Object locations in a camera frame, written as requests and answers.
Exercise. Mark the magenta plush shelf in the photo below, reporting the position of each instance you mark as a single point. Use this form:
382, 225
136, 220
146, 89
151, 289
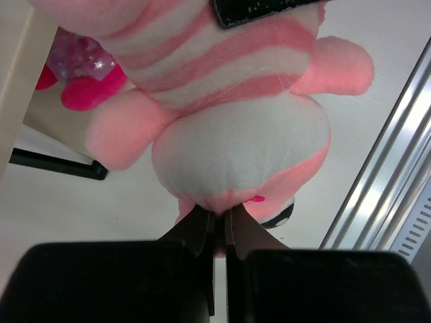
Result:
89, 74

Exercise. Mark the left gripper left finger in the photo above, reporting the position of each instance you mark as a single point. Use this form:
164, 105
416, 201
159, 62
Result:
196, 234

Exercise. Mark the grey slotted cable duct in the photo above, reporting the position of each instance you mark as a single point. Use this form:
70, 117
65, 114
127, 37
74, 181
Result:
415, 229

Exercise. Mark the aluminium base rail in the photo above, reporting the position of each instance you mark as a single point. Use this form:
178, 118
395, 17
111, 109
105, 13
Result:
391, 166

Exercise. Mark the beige three-tier shelf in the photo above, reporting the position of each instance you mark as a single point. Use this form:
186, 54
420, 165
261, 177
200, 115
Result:
26, 38

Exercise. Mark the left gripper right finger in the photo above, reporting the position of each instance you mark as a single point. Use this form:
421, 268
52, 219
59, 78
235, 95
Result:
243, 235

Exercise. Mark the pink frog plush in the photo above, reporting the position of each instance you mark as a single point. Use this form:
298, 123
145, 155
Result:
228, 115

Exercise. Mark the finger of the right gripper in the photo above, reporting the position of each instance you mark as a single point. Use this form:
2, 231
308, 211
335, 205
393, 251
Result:
233, 13

